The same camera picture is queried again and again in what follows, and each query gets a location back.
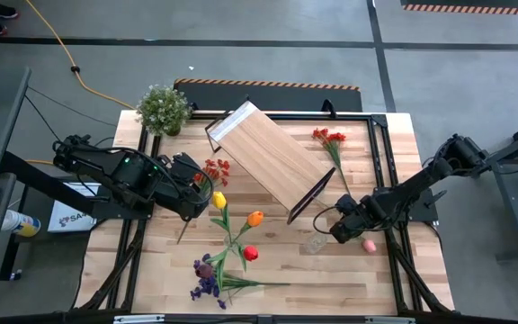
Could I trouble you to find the large red flower bunch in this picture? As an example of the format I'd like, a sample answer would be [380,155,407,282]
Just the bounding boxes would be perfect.
[176,157,232,245]

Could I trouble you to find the dark grey metal stand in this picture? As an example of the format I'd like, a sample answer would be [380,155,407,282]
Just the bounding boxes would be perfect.
[468,112,518,262]

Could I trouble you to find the yellow artificial tulip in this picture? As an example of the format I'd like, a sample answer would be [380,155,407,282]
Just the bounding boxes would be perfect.
[209,191,237,248]

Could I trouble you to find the clear glass vase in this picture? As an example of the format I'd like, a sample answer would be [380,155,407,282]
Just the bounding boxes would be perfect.
[304,230,328,256]
[222,231,245,257]

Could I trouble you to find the potted green plant white flowers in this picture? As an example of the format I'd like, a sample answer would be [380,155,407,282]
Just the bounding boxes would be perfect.
[135,84,193,138]

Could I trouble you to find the small red flower bunch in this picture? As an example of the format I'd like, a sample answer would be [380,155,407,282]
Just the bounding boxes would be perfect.
[311,127,353,197]

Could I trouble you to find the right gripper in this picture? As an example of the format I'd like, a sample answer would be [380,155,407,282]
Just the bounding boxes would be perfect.
[329,193,380,245]

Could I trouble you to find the orange artificial tulip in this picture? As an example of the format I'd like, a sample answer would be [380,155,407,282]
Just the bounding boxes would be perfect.
[231,210,265,248]

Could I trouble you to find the wooden shelf black metal frame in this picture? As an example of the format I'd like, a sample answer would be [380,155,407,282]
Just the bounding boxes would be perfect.
[203,100,337,225]

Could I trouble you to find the black floor cable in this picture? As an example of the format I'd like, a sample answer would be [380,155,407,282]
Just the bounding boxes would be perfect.
[23,85,119,128]

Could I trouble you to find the purple artificial flower bunch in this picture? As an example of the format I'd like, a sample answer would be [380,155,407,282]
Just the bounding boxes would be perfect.
[190,253,290,311]

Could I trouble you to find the white yellow spray can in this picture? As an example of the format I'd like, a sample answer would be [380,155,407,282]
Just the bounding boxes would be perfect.
[0,209,42,239]

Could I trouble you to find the white cardboard box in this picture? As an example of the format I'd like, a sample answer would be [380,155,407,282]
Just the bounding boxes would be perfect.
[46,181,107,234]

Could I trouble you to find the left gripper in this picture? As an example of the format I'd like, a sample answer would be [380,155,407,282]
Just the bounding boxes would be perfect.
[157,151,215,221]

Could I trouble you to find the black mat striped edge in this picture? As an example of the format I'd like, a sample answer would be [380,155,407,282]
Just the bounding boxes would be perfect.
[173,77,363,113]

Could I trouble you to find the red artificial tulip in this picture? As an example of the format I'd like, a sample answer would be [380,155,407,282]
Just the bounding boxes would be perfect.
[234,242,260,273]

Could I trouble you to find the dark maroon artificial tulip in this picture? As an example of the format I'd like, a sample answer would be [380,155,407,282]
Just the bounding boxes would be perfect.
[195,249,236,280]

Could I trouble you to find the pink artificial tulip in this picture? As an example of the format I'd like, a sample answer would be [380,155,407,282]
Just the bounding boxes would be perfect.
[317,204,378,255]

